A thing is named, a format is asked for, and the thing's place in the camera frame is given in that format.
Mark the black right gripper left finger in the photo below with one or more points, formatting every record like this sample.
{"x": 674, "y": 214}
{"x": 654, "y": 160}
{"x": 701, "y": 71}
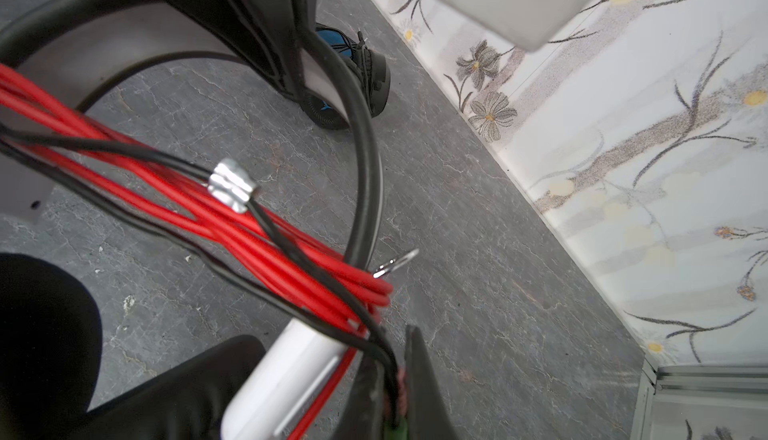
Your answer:
{"x": 363, "y": 415}

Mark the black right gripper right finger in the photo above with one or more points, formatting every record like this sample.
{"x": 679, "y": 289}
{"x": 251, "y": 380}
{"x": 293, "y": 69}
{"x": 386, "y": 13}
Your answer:
{"x": 427, "y": 415}

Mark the black headphones with blue band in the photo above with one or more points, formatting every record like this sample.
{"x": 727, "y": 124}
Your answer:
{"x": 370, "y": 69}

